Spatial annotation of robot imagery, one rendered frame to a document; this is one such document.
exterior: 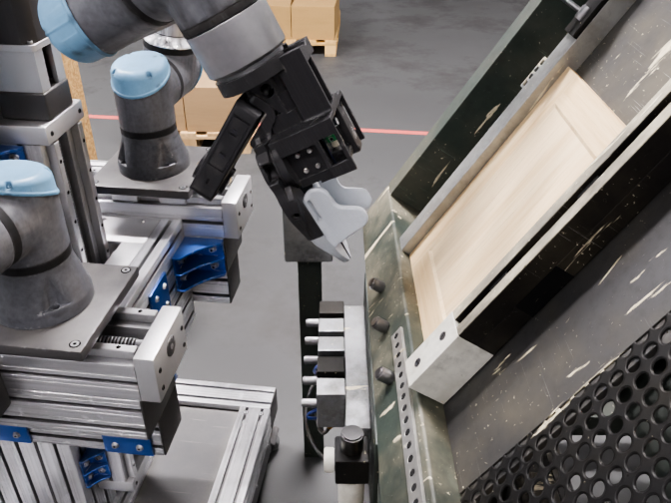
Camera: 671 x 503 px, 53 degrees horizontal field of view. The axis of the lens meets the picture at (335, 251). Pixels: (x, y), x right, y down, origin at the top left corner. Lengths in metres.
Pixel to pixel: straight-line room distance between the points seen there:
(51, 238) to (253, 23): 0.58
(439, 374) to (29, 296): 0.63
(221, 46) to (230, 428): 1.56
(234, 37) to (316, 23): 5.24
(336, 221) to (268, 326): 2.06
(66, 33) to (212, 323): 2.15
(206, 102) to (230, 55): 3.44
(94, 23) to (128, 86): 0.80
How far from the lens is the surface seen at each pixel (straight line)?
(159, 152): 1.47
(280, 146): 0.59
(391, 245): 1.48
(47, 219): 1.04
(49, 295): 1.10
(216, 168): 0.64
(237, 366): 2.52
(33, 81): 1.23
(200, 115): 4.05
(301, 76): 0.59
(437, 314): 1.23
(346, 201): 0.67
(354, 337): 1.47
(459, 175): 1.40
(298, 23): 5.83
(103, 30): 0.63
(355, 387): 1.35
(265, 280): 2.93
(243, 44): 0.57
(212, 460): 1.95
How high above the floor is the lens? 1.68
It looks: 33 degrees down
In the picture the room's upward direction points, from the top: straight up
